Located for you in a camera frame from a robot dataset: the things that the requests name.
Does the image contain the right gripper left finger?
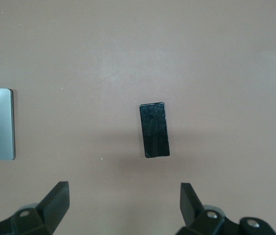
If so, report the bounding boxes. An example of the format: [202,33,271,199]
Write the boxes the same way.
[0,181,70,235]

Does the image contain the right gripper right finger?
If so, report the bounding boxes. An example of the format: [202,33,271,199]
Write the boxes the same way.
[178,182,276,235]

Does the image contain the black smartphone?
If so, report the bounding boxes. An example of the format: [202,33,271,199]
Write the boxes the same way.
[139,101,171,159]

